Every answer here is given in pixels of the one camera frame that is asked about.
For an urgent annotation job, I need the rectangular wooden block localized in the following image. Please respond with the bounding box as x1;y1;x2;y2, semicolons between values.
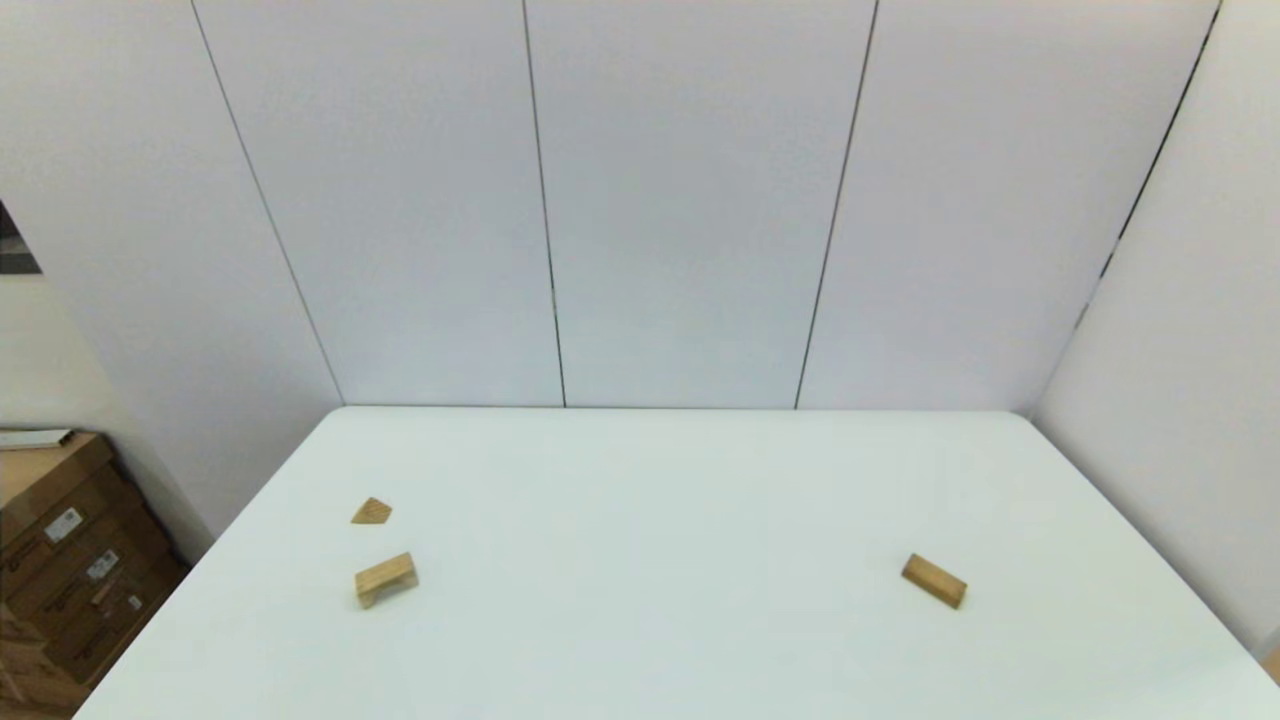
901;553;968;610

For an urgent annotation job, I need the arched wooden block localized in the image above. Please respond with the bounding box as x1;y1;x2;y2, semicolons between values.
355;552;419;610

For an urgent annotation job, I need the dark window pane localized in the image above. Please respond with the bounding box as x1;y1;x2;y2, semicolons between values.
0;200;43;275

